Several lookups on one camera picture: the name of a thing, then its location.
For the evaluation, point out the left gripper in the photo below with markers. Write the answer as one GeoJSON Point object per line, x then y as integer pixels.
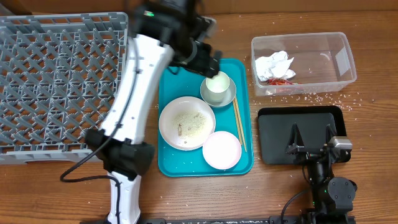
{"type": "Point", "coordinates": [200, 65]}

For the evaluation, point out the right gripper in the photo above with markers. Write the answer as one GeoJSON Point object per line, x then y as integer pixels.
{"type": "Point", "coordinates": [295, 146]}

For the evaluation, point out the white plastic cup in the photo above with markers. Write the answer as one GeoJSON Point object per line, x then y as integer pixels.
{"type": "Point", "coordinates": [217, 86]}

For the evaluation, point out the grey bowl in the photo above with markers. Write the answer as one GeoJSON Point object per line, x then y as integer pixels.
{"type": "Point", "coordinates": [227, 99]}

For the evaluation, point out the red snack wrapper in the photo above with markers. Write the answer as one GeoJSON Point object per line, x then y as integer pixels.
{"type": "Point", "coordinates": [283, 83]}

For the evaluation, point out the white napkin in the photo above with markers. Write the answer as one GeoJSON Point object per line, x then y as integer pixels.
{"type": "Point", "coordinates": [276, 65]}

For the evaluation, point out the small pink bowl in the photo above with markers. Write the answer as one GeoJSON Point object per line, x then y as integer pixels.
{"type": "Point", "coordinates": [222, 150]}

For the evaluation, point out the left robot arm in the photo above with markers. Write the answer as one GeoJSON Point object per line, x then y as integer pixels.
{"type": "Point", "coordinates": [162, 34]}

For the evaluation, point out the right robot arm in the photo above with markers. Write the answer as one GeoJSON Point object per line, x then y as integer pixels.
{"type": "Point", "coordinates": [332, 196]}

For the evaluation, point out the grey dishwasher rack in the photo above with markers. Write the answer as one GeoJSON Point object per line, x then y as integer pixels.
{"type": "Point", "coordinates": [59, 76]}

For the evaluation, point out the black plastic tray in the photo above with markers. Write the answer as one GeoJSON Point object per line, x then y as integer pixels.
{"type": "Point", "coordinates": [275, 125]}

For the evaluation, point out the right wooden chopstick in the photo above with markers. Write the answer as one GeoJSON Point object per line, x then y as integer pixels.
{"type": "Point", "coordinates": [242, 130]}

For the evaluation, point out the wooden chopstick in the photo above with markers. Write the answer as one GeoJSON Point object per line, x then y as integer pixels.
{"type": "Point", "coordinates": [242, 130]}
{"type": "Point", "coordinates": [237, 122]}

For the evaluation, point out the left wooden chopstick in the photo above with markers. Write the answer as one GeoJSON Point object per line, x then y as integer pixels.
{"type": "Point", "coordinates": [237, 122]}

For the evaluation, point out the large white plate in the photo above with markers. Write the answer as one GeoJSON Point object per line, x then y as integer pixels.
{"type": "Point", "coordinates": [186, 122]}

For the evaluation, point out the teal plastic tray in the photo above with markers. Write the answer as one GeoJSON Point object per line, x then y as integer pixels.
{"type": "Point", "coordinates": [173, 162]}

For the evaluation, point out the clear plastic bin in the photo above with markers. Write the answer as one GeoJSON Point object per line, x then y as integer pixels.
{"type": "Point", "coordinates": [323, 62]}

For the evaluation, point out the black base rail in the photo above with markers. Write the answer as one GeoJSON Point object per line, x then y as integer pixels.
{"type": "Point", "coordinates": [270, 220]}

